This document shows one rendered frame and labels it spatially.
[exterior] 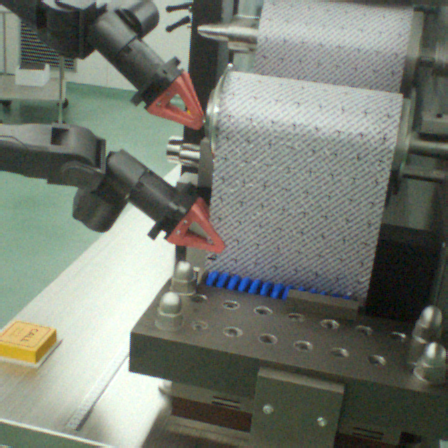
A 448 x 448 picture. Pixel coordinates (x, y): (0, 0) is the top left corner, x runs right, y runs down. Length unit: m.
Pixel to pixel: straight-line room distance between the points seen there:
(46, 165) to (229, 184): 0.25
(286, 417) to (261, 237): 0.27
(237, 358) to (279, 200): 0.24
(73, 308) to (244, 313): 0.36
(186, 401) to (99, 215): 0.30
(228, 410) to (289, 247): 0.24
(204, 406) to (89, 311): 0.34
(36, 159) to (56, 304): 0.32
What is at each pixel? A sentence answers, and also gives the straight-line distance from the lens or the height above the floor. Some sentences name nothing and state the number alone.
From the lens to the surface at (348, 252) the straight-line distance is 0.99.
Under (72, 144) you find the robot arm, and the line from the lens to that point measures 0.98.
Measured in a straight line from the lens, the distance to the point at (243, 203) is 0.98.
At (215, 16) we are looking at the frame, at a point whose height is 1.36.
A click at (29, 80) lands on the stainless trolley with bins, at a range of 5.98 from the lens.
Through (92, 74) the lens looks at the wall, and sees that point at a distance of 7.14.
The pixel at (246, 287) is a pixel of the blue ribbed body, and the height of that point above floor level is 1.03.
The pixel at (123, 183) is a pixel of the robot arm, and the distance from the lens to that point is 0.99.
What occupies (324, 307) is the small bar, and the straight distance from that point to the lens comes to 0.96.
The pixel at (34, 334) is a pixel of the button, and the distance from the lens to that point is 1.08.
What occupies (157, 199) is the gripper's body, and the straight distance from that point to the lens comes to 0.99.
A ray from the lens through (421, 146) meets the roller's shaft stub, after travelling 0.99.
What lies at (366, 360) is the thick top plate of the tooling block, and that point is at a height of 1.03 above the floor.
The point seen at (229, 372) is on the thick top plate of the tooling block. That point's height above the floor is 1.00.
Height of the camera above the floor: 1.48
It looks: 22 degrees down
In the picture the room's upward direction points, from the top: 5 degrees clockwise
